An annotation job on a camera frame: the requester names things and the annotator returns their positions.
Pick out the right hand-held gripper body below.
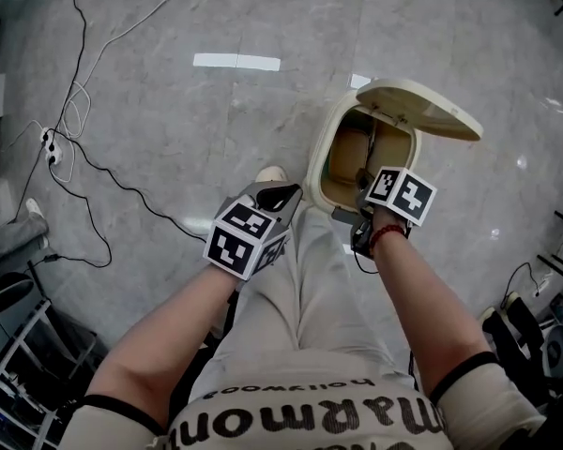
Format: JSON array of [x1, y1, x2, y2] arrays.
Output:
[[330, 165, 439, 259]]

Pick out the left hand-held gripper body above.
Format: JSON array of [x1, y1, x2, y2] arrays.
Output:
[[202, 183, 293, 283]]

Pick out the beige plastic container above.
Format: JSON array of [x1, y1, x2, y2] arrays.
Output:
[[330, 124, 413, 190]]

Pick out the cream pedal trash bin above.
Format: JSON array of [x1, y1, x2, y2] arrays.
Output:
[[304, 78, 484, 216]]

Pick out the person's left forearm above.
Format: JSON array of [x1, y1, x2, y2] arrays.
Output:
[[86, 262, 245, 430]]

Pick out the person's right forearm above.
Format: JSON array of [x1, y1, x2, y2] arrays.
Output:
[[369, 206, 498, 405]]

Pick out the person's left white shoe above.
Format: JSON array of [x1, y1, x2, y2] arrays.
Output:
[[255, 165, 287, 185]]

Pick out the person's beige trousers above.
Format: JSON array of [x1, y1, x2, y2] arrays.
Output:
[[187, 203, 417, 393]]

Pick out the person's white printed shirt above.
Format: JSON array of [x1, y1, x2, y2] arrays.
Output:
[[58, 350, 548, 450]]

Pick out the white power strip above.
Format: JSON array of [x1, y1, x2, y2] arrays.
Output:
[[38, 127, 66, 167]]

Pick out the white metal rack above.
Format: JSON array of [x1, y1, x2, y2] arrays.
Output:
[[0, 296, 100, 450]]

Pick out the black padded stool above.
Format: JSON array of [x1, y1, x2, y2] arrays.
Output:
[[0, 271, 36, 326]]

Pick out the red bead bracelet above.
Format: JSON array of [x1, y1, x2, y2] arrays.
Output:
[[368, 223, 406, 258]]

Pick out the black power cable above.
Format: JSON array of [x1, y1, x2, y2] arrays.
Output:
[[498, 262, 547, 309], [51, 127, 208, 243], [27, 155, 114, 271]]

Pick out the long white cable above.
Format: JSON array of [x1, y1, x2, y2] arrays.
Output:
[[58, 0, 208, 185]]

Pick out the black adapter cable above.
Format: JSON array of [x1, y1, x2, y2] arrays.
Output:
[[55, 0, 86, 133]]

